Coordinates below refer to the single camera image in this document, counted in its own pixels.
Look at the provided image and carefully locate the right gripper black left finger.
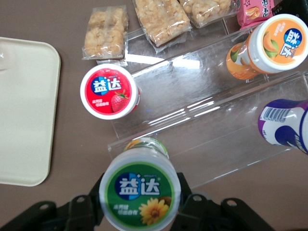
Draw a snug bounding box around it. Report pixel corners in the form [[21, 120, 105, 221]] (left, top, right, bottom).
[[68, 172, 107, 231]]

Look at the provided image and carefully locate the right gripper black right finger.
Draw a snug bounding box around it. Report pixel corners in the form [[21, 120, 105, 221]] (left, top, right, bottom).
[[173, 172, 222, 231]]

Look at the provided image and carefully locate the green-lid gum bottle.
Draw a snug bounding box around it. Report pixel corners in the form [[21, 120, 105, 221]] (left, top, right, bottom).
[[98, 137, 181, 231]]

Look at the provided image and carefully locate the blue-lid gum bottle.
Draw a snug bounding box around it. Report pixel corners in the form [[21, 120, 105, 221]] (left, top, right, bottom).
[[257, 98, 308, 155]]

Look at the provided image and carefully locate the beige plastic tray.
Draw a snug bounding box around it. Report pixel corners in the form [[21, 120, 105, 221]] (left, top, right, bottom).
[[0, 37, 62, 187]]

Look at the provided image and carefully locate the red-lid gum bottle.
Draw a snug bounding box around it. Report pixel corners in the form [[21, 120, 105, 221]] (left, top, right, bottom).
[[79, 63, 141, 120]]

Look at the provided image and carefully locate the orange-lid gum bottle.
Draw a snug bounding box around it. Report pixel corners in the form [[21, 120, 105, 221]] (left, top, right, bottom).
[[226, 13, 308, 80]]

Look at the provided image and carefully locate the small clear acrylic step stand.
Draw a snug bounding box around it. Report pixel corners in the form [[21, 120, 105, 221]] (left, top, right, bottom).
[[107, 31, 308, 190]]

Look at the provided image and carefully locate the clear-wrapped rice cracker pack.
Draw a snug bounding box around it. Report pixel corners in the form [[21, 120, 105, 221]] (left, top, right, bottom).
[[179, 0, 238, 29], [132, 0, 193, 48], [81, 5, 129, 61]]

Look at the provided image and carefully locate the wide clear acrylic step stand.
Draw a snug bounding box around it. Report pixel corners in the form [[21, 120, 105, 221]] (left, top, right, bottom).
[[96, 19, 256, 67]]

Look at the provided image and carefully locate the brown table cloth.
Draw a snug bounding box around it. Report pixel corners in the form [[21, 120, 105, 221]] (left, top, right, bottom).
[[0, 0, 308, 231]]

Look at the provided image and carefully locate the pink snack packet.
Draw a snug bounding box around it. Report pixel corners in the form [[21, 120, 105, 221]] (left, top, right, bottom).
[[235, 0, 276, 29]]

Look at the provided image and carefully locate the small black snack box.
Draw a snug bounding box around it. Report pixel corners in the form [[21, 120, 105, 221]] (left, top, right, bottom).
[[271, 0, 308, 19]]

